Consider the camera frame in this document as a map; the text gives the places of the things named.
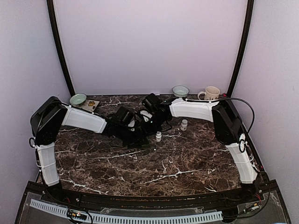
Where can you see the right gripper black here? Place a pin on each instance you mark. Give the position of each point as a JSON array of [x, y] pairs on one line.
[[147, 131]]

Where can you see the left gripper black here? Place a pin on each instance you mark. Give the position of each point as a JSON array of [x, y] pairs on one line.
[[138, 140]]

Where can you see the white pill bottle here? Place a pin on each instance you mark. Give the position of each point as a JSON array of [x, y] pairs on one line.
[[184, 125]]

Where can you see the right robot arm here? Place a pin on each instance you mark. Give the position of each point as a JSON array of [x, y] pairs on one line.
[[228, 126]]

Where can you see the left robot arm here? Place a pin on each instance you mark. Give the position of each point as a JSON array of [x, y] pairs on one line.
[[47, 122]]

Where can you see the white bottle cap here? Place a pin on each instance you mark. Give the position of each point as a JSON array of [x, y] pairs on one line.
[[158, 136]]

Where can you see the pale green bowl right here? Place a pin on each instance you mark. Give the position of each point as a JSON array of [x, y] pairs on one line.
[[180, 91]]

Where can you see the pale green bowl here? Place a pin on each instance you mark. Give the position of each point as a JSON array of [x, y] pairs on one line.
[[180, 91], [78, 100]]

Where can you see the floral square plate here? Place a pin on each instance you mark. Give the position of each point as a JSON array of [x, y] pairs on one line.
[[90, 105]]

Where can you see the cream floral mug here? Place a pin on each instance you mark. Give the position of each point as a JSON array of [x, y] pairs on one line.
[[210, 93]]

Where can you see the pale green bowl left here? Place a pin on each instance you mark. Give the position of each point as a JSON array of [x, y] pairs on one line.
[[78, 100]]

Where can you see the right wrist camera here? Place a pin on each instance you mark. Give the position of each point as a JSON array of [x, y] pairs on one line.
[[145, 115]]

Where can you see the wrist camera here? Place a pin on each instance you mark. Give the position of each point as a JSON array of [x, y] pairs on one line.
[[145, 115], [133, 124]]

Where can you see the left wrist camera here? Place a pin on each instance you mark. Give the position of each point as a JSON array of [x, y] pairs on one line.
[[133, 124]]

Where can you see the white slotted cable duct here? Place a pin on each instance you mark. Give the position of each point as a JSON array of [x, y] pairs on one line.
[[117, 216]]

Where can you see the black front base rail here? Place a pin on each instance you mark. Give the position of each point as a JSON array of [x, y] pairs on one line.
[[208, 201]]

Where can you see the left black frame post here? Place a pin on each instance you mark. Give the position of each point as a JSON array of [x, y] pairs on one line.
[[59, 47]]

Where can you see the black frame post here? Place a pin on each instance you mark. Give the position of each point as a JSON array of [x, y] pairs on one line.
[[242, 47], [59, 47]]

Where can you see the right black frame post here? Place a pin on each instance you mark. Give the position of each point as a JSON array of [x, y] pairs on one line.
[[242, 47]]

